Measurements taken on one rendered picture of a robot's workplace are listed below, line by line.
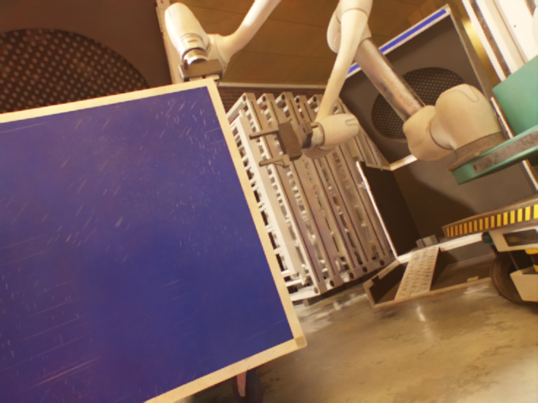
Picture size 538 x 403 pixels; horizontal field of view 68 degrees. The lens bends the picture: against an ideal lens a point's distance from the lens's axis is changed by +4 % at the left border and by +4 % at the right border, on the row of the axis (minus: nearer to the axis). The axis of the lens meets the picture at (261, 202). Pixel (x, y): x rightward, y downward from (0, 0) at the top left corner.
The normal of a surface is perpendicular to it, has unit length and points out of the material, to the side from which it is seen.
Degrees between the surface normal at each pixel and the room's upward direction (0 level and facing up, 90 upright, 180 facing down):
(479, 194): 90
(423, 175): 90
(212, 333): 90
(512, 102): 90
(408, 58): 143
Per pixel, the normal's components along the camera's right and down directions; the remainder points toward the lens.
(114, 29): 0.39, 0.58
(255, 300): 0.21, -0.25
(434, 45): -0.06, 0.76
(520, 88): -0.94, 0.31
